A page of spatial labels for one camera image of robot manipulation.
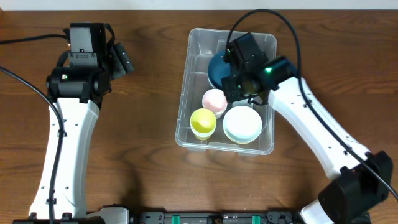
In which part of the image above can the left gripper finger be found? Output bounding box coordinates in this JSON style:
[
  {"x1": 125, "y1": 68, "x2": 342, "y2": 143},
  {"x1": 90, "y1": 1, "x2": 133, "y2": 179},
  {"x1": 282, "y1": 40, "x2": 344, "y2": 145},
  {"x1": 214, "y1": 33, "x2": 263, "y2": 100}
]
[
  {"x1": 110, "y1": 47, "x2": 126, "y2": 80},
  {"x1": 113, "y1": 43, "x2": 134, "y2": 74}
]

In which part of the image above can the dark blue bowl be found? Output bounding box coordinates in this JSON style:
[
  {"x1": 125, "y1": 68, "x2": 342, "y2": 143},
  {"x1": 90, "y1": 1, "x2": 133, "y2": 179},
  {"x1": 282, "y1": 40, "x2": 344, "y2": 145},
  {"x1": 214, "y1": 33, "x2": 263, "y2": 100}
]
[{"x1": 208, "y1": 50, "x2": 231, "y2": 90}]

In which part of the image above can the pink cup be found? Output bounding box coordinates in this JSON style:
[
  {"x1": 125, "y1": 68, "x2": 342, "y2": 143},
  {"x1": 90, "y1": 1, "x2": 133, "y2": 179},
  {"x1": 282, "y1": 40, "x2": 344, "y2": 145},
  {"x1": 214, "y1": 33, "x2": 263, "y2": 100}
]
[{"x1": 202, "y1": 88, "x2": 228, "y2": 113}]

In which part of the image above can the small cream bowl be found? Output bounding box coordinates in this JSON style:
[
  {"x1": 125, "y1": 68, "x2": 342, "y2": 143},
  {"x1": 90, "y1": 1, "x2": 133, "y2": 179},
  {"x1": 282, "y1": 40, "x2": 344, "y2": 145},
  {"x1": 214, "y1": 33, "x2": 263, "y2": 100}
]
[{"x1": 223, "y1": 106, "x2": 262, "y2": 131}]

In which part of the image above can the light grey bowl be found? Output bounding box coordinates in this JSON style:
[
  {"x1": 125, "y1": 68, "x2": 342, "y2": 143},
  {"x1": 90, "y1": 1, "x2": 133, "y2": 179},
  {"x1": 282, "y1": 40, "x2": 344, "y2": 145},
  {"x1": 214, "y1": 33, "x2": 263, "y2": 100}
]
[{"x1": 223, "y1": 127, "x2": 261, "y2": 144}]

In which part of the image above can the yellow bowl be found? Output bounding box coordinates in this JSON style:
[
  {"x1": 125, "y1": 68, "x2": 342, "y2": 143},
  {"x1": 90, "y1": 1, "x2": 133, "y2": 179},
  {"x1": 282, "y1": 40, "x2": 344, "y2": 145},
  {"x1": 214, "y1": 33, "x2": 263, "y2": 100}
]
[{"x1": 224, "y1": 129, "x2": 260, "y2": 144}]

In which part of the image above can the yellow cup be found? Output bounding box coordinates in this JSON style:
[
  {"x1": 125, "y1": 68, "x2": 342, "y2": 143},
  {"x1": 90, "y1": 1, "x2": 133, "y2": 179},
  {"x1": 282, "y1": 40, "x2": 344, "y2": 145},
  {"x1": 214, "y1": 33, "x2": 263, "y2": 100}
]
[
  {"x1": 190, "y1": 108, "x2": 217, "y2": 134},
  {"x1": 195, "y1": 134, "x2": 211, "y2": 141}
]

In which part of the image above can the light blue cup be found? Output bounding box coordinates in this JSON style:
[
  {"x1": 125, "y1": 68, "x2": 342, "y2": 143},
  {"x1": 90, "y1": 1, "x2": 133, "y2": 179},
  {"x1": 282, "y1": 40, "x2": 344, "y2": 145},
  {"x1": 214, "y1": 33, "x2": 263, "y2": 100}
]
[{"x1": 192, "y1": 129, "x2": 215, "y2": 136}]

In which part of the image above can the cream cup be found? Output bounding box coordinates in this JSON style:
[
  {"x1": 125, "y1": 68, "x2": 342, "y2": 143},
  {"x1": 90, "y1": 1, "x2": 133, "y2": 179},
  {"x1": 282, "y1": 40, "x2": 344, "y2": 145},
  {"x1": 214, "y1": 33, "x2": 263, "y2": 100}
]
[{"x1": 215, "y1": 107, "x2": 227, "y2": 119}]

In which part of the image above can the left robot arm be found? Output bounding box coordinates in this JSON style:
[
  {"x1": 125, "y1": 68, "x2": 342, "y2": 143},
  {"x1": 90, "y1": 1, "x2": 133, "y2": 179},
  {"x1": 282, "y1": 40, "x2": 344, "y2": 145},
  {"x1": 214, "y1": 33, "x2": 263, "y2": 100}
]
[{"x1": 27, "y1": 22, "x2": 134, "y2": 223}]

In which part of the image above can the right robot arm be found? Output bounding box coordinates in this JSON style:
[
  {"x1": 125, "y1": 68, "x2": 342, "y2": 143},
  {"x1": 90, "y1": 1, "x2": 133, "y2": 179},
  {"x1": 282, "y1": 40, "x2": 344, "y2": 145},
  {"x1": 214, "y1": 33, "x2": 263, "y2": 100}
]
[{"x1": 221, "y1": 54, "x2": 397, "y2": 223}]

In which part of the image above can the clear plastic storage container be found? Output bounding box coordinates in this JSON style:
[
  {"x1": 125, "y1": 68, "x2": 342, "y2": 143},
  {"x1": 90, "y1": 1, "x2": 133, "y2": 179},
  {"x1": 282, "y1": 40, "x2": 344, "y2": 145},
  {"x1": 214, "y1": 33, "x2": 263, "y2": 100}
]
[{"x1": 175, "y1": 28, "x2": 274, "y2": 156}]

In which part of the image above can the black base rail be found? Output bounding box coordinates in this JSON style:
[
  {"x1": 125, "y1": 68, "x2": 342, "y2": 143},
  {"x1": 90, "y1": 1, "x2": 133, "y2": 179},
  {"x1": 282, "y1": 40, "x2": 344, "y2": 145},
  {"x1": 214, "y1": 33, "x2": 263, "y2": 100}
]
[{"x1": 12, "y1": 205, "x2": 303, "y2": 224}]

